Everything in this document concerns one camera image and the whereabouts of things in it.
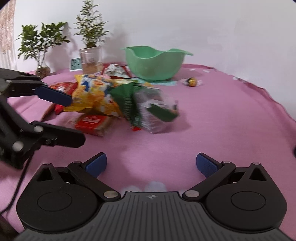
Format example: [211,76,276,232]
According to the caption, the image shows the yellow chips bag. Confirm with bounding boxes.
[64,74,136,118]

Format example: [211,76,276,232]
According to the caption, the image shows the red biscuit packet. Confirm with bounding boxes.
[67,114,114,137]

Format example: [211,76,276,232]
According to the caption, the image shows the green snack bag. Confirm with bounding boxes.
[109,82,179,133]

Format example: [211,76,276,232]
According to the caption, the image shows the red snack packet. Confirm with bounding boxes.
[42,82,78,121]

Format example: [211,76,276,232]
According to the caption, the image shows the white digital clock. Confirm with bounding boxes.
[69,58,82,71]

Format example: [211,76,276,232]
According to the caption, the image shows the broad-leaf plant in glass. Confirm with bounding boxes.
[18,22,70,78]

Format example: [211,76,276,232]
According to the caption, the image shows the pink tablecloth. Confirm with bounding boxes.
[0,63,296,235]

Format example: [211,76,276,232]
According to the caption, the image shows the red white candy bag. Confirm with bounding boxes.
[102,63,132,79]

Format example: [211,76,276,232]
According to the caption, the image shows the fine-leaf plant in clear cup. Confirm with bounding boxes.
[74,1,108,74]

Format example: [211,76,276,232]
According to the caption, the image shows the gold wrapped chocolate ball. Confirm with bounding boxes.
[181,77,203,87]

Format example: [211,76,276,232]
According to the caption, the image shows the green plastic bowl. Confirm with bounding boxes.
[122,46,193,81]

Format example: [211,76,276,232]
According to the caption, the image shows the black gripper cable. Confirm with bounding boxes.
[0,150,35,215]

